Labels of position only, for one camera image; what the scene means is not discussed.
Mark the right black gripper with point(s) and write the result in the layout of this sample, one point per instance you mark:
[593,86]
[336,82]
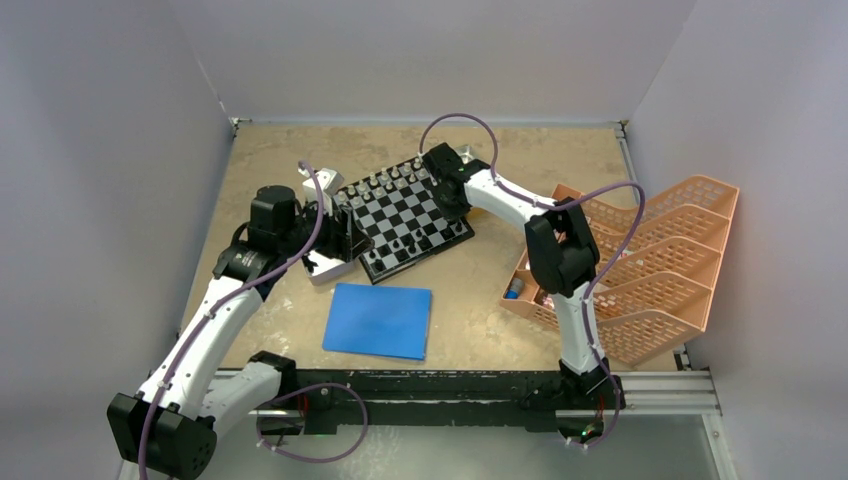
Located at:
[449,213]

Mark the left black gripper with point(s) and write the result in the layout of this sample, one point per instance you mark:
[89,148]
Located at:
[338,244]

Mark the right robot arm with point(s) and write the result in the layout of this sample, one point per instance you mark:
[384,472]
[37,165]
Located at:
[560,247]

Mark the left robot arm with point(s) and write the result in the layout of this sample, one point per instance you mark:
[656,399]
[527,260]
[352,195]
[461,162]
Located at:
[172,423]

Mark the white chess piece row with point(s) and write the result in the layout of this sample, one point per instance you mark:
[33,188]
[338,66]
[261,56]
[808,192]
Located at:
[401,185]

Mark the gold rectangular metal tin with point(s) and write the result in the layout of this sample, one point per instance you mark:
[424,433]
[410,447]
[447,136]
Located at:
[468,155]

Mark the black and silver chessboard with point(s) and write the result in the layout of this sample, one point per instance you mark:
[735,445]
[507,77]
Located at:
[395,228]

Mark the blue folder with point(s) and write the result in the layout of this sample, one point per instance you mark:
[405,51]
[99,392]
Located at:
[379,321]

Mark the blue capped small bottle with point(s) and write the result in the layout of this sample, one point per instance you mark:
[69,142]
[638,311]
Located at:
[515,288]

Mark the orange plastic tiered organizer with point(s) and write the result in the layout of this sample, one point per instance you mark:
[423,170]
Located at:
[658,294]

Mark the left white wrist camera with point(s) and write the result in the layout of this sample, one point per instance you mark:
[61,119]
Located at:
[330,181]

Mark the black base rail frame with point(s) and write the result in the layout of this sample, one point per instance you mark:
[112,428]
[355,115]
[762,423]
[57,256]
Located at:
[536,401]

